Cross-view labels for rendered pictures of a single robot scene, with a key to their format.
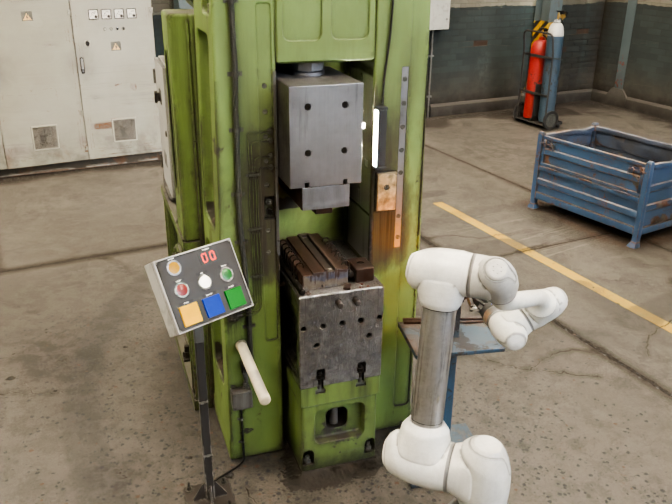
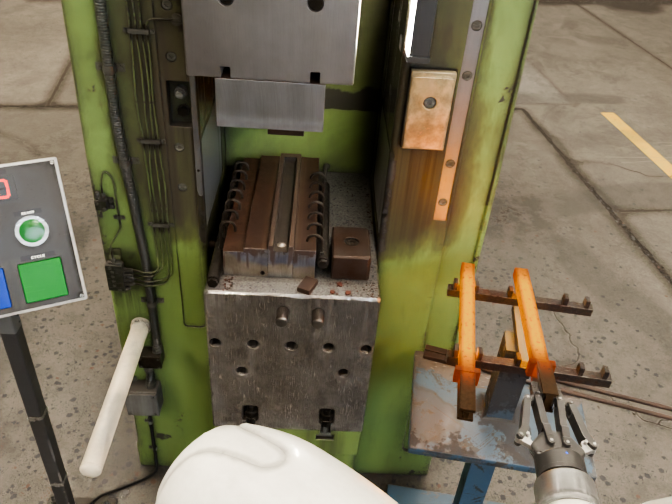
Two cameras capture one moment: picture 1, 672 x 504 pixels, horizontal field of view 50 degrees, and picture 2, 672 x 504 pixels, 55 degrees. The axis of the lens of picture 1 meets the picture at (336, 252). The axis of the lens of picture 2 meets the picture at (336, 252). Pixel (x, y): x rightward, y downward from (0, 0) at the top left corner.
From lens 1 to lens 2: 1.84 m
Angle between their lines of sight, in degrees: 19
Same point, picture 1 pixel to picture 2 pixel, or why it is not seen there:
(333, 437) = not seen: hidden behind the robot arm
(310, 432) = not seen: hidden behind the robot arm
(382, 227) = (413, 179)
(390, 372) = (402, 407)
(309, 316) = (225, 324)
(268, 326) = (188, 306)
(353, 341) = (312, 376)
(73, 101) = not seen: outside the picture
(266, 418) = (191, 427)
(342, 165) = (309, 39)
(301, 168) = (210, 32)
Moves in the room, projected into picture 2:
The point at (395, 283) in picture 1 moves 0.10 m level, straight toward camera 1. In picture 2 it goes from (427, 281) to (415, 304)
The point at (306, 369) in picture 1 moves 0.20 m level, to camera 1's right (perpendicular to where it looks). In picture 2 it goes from (223, 401) to (299, 425)
